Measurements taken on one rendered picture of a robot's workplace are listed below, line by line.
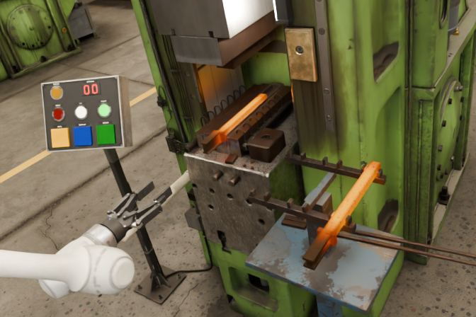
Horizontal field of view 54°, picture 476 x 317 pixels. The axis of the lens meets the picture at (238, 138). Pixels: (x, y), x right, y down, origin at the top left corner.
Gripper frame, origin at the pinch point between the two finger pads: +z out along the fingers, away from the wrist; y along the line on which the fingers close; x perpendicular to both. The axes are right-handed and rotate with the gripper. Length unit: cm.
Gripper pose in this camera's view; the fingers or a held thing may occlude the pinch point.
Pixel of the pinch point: (155, 192)
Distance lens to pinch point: 146.8
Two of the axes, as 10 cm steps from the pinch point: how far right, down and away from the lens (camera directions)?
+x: -1.7, -8.4, -5.1
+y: 8.2, 1.7, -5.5
